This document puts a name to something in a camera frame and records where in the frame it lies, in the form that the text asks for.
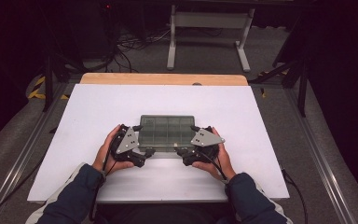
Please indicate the white table board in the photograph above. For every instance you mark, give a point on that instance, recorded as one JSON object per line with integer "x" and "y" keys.
{"x": 105, "y": 102}

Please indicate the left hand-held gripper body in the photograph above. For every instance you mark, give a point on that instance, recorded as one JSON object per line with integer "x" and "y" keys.
{"x": 128, "y": 142}

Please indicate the person's left hand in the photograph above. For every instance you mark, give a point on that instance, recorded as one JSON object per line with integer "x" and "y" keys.
{"x": 104, "y": 158}

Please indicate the aluminium floor rail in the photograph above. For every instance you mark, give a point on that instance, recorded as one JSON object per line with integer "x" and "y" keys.
{"x": 28, "y": 146}
{"x": 320, "y": 149}

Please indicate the black metal stand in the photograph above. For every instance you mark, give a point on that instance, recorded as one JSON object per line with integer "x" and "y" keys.
{"x": 48, "y": 87}
{"x": 303, "y": 90}

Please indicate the wooden table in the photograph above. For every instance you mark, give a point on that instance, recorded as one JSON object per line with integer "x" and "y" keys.
{"x": 155, "y": 78}

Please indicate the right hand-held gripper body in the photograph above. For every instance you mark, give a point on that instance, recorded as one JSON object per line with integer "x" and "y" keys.
{"x": 205, "y": 139}

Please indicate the pale metal table frame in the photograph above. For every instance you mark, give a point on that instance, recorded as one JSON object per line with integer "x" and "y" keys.
{"x": 209, "y": 20}

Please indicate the person's right hand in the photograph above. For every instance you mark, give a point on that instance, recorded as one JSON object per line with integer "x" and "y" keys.
{"x": 222, "y": 161}

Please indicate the yellow black hazard tape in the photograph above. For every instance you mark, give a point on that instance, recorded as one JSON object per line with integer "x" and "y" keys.
{"x": 35, "y": 93}

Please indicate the person's dark lap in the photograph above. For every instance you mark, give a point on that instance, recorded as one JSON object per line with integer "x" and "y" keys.
{"x": 161, "y": 214}

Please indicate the grey plastic compartment box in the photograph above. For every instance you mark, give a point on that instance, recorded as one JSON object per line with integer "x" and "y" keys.
{"x": 167, "y": 130}

